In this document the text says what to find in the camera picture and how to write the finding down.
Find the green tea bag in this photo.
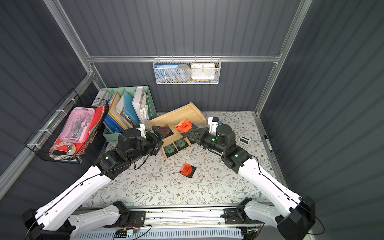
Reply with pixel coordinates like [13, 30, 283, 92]
[164, 144, 178, 158]
[174, 138, 189, 151]

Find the red tea bag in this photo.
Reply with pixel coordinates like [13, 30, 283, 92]
[179, 163, 197, 179]
[162, 125, 174, 138]
[175, 119, 193, 134]

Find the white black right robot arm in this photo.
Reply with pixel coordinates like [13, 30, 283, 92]
[184, 124, 316, 240]

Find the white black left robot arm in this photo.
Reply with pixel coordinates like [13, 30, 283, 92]
[22, 126, 170, 240]

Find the wooden two-tier shelf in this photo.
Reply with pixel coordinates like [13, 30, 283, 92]
[150, 102, 207, 160]

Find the white calculator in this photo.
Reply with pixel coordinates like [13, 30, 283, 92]
[237, 136, 251, 150]

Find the green file organizer box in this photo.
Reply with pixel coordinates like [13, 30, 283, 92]
[97, 86, 157, 142]

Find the black marker pen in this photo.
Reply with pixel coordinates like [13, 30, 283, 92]
[264, 135, 273, 152]

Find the pink plastic case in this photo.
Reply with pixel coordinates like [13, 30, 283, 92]
[59, 107, 95, 144]

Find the yellow white clock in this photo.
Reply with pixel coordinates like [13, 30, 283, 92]
[191, 63, 216, 81]

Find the grey tape roll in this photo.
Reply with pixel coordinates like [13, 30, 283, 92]
[174, 64, 191, 83]

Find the clear tape roll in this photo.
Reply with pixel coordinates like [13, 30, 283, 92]
[49, 142, 77, 160]

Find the blue box in wall basket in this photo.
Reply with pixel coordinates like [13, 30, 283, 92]
[154, 63, 179, 84]

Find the white wire wall basket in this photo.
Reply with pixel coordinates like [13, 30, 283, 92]
[153, 58, 222, 85]

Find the black wire side basket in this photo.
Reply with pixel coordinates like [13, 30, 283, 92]
[25, 89, 109, 164]

